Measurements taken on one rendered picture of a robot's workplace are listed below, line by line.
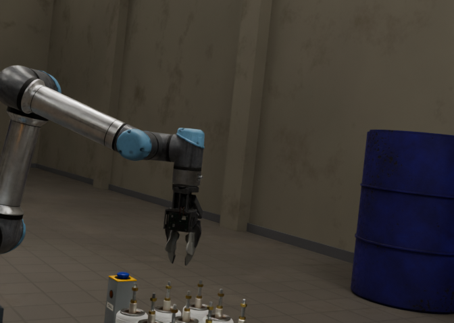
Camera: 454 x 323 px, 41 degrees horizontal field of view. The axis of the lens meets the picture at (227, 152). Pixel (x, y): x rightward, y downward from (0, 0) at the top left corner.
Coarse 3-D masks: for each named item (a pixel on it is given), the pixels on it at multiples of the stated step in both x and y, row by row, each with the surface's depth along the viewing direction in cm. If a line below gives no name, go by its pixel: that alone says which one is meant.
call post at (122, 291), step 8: (112, 280) 200; (112, 288) 199; (120, 288) 198; (128, 288) 199; (112, 296) 199; (120, 296) 198; (128, 296) 200; (112, 304) 199; (120, 304) 198; (128, 304) 200; (112, 312) 198; (104, 320) 202; (112, 320) 198
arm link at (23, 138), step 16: (48, 80) 171; (16, 112) 169; (32, 112) 169; (16, 128) 170; (32, 128) 172; (16, 144) 170; (32, 144) 173; (0, 160) 172; (16, 160) 171; (0, 176) 171; (16, 176) 172; (0, 192) 171; (16, 192) 173; (0, 208) 171; (16, 208) 174; (0, 224) 169; (16, 224) 174; (16, 240) 176
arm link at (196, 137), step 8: (184, 128) 161; (176, 136) 163; (184, 136) 161; (192, 136) 160; (200, 136) 161; (176, 144) 161; (184, 144) 160; (192, 144) 160; (200, 144) 161; (176, 152) 161; (184, 152) 160; (192, 152) 160; (200, 152) 162; (176, 160) 162; (184, 160) 160; (192, 160) 160; (200, 160) 162; (176, 168) 162; (184, 168) 160; (192, 168) 161; (200, 168) 163
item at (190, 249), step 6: (186, 234) 165; (192, 234) 165; (186, 240) 165; (192, 240) 165; (186, 246) 161; (192, 246) 164; (186, 252) 161; (192, 252) 164; (186, 258) 165; (186, 264) 165
